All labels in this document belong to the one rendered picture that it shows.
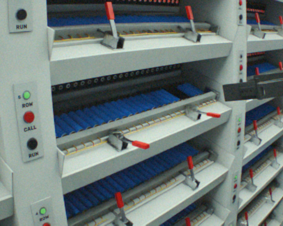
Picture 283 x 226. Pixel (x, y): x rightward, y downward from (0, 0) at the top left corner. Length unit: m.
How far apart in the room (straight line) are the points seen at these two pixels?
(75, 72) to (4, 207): 0.25
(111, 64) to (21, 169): 0.25
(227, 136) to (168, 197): 0.29
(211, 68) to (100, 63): 0.50
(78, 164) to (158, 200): 0.31
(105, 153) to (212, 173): 0.46
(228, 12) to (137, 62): 0.41
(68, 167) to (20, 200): 0.12
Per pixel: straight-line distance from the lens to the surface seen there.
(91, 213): 0.76
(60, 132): 0.67
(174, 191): 0.92
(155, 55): 0.72
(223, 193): 1.14
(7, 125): 0.52
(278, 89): 0.54
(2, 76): 0.50
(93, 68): 0.61
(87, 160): 0.64
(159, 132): 0.78
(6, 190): 0.56
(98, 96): 0.81
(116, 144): 0.68
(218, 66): 1.03
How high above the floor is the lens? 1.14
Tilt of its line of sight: 14 degrees down
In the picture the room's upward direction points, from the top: 2 degrees counter-clockwise
